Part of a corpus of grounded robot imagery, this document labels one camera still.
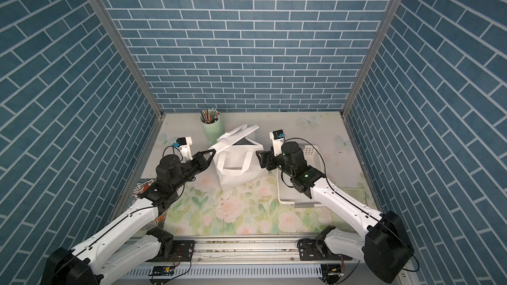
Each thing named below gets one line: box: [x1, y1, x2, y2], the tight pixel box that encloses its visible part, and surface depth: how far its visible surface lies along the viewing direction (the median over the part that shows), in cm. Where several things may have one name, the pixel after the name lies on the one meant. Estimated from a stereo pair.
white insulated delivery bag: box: [208, 124, 270, 192], surface depth 79 cm
